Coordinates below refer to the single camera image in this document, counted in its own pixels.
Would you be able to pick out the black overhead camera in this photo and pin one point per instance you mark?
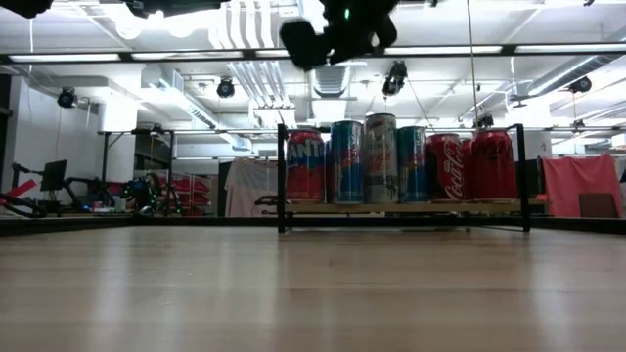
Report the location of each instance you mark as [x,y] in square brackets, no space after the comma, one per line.
[395,78]

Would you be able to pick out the white ceiling pipe bundle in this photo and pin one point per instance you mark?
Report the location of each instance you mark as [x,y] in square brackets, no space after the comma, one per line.
[264,83]

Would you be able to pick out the red cloth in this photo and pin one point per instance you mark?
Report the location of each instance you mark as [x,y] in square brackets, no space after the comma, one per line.
[577,176]

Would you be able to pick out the red soda can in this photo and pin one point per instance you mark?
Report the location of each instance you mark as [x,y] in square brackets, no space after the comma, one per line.
[494,166]

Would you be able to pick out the ceiling air vent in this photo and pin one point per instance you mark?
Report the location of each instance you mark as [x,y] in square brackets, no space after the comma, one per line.
[331,82]

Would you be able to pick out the small black monitor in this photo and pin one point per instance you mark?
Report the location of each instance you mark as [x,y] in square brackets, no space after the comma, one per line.
[54,175]

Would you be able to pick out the red bins rack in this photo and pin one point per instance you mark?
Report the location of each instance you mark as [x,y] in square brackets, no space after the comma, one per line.
[195,193]

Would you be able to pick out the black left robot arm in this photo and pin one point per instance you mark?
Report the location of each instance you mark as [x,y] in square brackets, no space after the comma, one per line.
[171,6]

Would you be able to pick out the black background stand frame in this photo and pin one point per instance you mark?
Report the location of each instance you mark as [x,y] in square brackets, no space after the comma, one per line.
[105,146]

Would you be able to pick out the small black ceiling camera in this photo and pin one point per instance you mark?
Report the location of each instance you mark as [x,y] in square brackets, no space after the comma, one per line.
[484,120]

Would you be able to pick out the black metal shelf frame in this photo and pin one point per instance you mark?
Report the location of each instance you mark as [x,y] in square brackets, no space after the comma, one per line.
[281,186]

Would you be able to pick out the dark vertical panel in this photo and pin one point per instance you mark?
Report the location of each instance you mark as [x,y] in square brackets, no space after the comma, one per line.
[4,137]

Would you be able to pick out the grey diagonal ceiling duct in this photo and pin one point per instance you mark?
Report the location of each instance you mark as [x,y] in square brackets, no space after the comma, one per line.
[562,75]

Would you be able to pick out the white Celsius peach can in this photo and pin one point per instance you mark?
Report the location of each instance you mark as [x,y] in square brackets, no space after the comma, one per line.
[380,161]

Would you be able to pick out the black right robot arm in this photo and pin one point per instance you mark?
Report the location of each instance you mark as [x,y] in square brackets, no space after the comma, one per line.
[362,10]

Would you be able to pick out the red Fanta strawberry can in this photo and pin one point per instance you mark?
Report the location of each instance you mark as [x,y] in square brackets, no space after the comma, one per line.
[305,168]

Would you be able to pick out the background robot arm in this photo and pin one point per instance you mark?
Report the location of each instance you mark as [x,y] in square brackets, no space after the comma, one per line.
[142,193]

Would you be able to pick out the white hanging cloth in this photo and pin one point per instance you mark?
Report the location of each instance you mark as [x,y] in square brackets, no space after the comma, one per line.
[249,188]

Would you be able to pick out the red angled bar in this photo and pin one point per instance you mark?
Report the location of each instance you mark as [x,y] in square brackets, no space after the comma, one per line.
[22,187]

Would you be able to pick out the white rectangular ceiling duct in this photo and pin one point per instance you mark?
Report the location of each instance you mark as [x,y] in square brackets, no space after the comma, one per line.
[186,102]

